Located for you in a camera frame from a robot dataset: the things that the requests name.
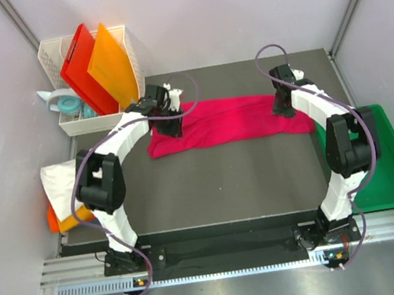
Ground white plastic organizer basket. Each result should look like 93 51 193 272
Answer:
37 26 145 137

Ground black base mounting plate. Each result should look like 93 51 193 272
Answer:
99 203 363 289

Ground teal white headphones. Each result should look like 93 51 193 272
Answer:
36 88 97 118

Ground green plastic tray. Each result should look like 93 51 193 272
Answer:
315 101 394 218

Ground orange plastic folder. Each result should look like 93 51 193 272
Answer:
87 24 139 110

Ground white slotted cable duct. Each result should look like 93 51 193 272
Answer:
55 246 350 295

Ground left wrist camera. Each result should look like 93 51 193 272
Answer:
163 83 183 112

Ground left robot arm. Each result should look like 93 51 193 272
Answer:
73 84 184 276

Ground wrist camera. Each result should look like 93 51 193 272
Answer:
291 68 305 81
163 83 183 112

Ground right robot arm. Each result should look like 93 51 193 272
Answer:
269 64 381 249

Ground magenta t shirt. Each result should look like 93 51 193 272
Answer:
148 94 316 159

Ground red plastic folder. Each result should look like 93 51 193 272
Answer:
60 23 118 116

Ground white folded t shirt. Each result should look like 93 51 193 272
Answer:
40 160 76 221

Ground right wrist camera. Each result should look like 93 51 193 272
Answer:
291 68 305 81

